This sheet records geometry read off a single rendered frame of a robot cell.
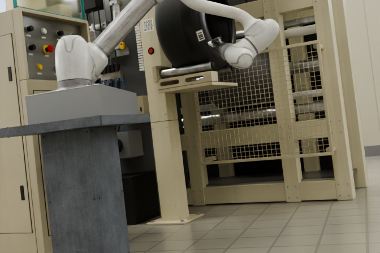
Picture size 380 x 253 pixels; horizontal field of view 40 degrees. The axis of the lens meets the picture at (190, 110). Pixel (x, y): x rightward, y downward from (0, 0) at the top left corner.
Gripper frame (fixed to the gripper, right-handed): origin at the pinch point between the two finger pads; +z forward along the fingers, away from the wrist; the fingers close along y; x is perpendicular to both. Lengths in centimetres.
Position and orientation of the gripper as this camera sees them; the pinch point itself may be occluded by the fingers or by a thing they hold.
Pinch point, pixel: (212, 43)
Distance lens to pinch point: 275.5
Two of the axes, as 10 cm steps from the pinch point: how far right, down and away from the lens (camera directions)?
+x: 8.8, -4.3, 1.8
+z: -3.3, -3.0, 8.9
